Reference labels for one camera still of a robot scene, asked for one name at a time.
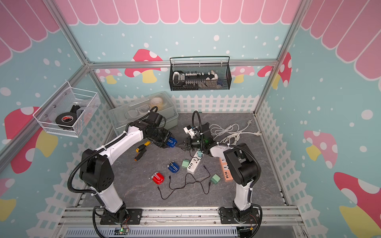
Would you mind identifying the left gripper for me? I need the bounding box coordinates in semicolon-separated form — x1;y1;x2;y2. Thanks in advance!
148;127;175;149

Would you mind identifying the white power strip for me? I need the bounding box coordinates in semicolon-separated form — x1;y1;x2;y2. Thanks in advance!
187;151;202;174

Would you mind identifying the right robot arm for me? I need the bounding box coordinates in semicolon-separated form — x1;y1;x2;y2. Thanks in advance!
176;123;262;223

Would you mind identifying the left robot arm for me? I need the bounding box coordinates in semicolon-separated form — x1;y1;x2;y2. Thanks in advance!
67;106;177;224

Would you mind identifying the yellow black screwdriver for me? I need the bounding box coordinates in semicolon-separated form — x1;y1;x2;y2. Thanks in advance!
136;141;151;153

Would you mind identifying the orange black screwdriver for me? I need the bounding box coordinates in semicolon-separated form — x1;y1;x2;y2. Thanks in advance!
135;148;146;161

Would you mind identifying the clear plastic storage box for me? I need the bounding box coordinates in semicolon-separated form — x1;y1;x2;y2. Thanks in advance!
109;92;179;135

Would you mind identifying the orange power strip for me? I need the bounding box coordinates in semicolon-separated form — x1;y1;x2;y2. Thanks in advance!
219;158;234;182

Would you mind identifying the black socket bit holder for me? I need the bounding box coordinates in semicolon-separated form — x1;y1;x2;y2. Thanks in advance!
171;71;219;88

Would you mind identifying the black tape roll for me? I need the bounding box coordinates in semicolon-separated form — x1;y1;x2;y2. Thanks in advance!
55;112;77;130

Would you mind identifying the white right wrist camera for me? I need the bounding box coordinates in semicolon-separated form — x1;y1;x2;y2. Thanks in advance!
183;126;199;138

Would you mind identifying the long black charging cable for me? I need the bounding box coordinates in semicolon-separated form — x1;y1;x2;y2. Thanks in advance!
157;165;212;199

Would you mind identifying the white power strip cord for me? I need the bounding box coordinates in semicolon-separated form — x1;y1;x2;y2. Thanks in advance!
208;118;263;146

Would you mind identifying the black wire mesh basket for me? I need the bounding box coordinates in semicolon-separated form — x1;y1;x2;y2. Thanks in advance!
169;56;232;91

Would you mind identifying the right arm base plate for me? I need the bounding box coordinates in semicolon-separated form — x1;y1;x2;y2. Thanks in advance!
218;207;262;225

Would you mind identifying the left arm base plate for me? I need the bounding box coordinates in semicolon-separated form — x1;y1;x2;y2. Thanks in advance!
100;208;143;225

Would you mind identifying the white wire wall basket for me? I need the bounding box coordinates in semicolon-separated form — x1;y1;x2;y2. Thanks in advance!
33;82;101;138

